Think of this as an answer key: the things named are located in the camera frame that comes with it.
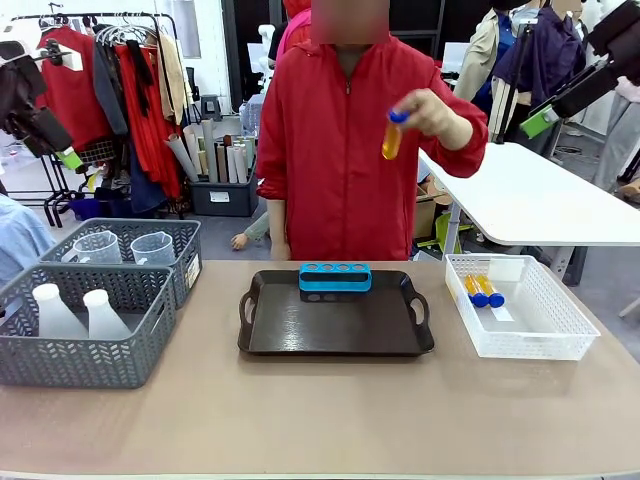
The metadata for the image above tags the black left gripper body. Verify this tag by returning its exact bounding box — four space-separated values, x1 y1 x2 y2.
19 106 75 158

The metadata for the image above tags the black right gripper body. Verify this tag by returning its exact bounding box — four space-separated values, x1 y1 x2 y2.
529 59 622 121

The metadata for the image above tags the clear plastic measuring cup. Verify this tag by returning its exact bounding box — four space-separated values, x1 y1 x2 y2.
130 231 177 267
61 230 124 266

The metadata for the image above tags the orange tube with blue cap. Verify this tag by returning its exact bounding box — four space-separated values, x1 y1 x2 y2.
464 274 489 308
477 273 506 309
381 108 412 162

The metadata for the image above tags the white plastic conical flask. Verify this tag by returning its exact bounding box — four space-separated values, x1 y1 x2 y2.
31 283 90 340
82 288 133 341

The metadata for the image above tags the person's right forearm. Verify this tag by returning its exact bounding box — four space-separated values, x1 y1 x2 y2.
266 198 293 262

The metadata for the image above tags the person's left hand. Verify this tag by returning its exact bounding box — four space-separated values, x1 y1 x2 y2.
398 89 475 151

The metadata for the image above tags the red hanging garment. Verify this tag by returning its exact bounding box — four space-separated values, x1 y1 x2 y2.
35 25 113 154

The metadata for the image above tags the black tripod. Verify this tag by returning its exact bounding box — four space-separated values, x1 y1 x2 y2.
491 18 539 147

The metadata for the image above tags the mannequin in navy jacket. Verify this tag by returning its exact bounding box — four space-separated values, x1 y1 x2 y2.
491 3 587 109

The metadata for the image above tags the black-sleeved right robot arm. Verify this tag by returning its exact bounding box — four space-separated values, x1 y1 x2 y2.
585 0 640 84

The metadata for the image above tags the white side table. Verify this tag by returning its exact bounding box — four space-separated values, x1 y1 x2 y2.
416 140 640 287

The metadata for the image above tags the dark grey hanging jacket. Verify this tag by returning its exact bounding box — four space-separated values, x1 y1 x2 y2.
91 38 130 137

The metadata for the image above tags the long red hanging dress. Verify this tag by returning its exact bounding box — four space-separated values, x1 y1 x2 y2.
113 43 184 202

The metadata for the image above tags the mannequin in beige coat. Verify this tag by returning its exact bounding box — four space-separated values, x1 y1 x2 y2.
451 8 519 142

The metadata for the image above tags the person in blue shirt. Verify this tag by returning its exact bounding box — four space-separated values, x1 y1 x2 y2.
0 193 58 290

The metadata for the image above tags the black hanging scarf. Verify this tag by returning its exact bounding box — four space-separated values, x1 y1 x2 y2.
124 39 157 117

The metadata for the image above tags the grey paper roll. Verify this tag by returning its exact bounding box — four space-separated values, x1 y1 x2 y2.
164 131 202 184

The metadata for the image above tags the white paper roll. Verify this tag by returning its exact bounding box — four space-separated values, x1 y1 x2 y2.
181 123 206 177

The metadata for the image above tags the beige hanging garment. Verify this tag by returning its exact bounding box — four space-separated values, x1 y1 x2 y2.
156 31 195 127

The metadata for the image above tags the tall grey-green roll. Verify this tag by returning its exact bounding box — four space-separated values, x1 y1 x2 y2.
200 118 220 184

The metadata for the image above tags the cardboard box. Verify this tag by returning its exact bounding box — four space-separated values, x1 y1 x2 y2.
413 183 452 242

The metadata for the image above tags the grey basket with label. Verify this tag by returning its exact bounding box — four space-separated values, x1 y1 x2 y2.
39 217 203 310

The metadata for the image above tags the white paper basket label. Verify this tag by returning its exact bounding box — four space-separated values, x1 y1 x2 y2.
486 256 527 286

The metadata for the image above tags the dark brown roll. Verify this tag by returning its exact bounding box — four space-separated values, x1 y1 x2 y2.
214 141 229 184

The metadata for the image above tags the dark plastic stool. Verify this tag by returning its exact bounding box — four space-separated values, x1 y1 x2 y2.
200 94 224 120

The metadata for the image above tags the grey storage bin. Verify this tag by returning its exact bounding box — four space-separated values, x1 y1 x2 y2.
188 168 260 218

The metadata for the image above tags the black clothes rack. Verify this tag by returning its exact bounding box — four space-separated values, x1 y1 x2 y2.
9 11 182 229

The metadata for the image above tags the white label on grey basket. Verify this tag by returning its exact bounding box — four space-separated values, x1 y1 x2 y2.
185 253 203 293

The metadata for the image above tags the pale arm with grey sleeve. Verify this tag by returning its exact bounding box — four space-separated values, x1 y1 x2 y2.
230 211 272 252

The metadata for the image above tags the person in red jacket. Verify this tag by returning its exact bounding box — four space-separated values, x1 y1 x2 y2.
255 0 490 262

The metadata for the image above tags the grey plastic woven basket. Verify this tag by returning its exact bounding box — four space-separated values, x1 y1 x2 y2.
0 263 178 391

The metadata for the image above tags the white plastic mesh basket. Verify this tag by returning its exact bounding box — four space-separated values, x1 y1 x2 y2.
444 252 602 362

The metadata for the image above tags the blue test tube rack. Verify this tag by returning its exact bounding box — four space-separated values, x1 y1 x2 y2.
298 261 375 304

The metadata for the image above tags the pink garment behind person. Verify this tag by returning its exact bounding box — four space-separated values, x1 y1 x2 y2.
277 8 315 57

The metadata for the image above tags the dark brown serving tray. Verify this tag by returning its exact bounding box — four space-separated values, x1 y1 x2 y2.
237 269 436 358

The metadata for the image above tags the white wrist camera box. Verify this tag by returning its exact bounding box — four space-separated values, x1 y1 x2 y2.
45 48 84 72

